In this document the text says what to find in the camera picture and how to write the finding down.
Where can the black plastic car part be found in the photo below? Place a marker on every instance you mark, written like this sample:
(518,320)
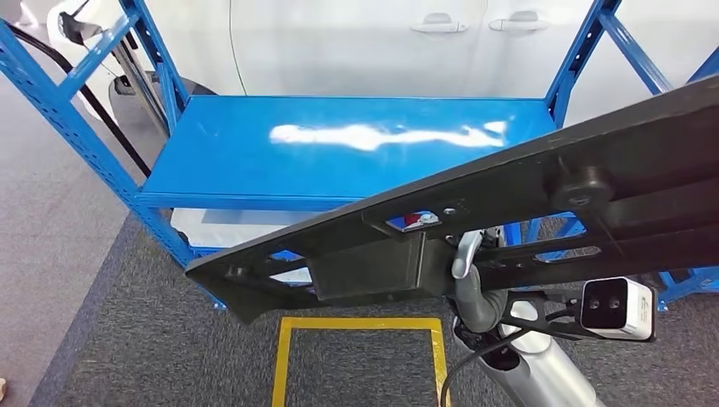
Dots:
(505,185)

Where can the white car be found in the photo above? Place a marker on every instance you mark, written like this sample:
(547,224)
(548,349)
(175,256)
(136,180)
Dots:
(365,50)

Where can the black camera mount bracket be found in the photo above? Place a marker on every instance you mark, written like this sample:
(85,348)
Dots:
(556,331)

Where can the white plastic crate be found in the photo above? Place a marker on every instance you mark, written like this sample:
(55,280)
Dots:
(224,230)

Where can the blue metal shelf rack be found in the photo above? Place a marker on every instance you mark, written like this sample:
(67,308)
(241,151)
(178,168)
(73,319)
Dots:
(337,151)

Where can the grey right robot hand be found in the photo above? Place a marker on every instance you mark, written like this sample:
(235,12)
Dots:
(466,286)

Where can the black charging plug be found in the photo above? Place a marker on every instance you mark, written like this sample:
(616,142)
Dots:
(76,28)

